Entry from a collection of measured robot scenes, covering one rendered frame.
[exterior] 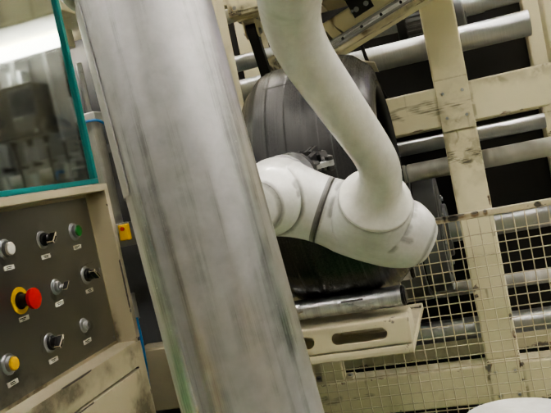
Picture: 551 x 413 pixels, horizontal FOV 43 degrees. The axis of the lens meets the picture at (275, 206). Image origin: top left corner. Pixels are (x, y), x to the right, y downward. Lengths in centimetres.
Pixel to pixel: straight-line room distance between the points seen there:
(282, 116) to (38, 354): 67
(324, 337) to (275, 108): 50
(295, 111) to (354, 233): 53
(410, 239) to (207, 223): 55
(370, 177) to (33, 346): 79
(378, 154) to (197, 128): 42
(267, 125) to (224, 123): 96
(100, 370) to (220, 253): 107
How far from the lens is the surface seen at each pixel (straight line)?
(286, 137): 142
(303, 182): 99
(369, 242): 97
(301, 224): 100
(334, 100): 81
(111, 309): 168
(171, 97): 49
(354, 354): 154
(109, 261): 166
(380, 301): 153
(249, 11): 192
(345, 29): 200
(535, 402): 62
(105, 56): 52
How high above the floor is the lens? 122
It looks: 3 degrees down
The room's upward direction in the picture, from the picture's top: 12 degrees counter-clockwise
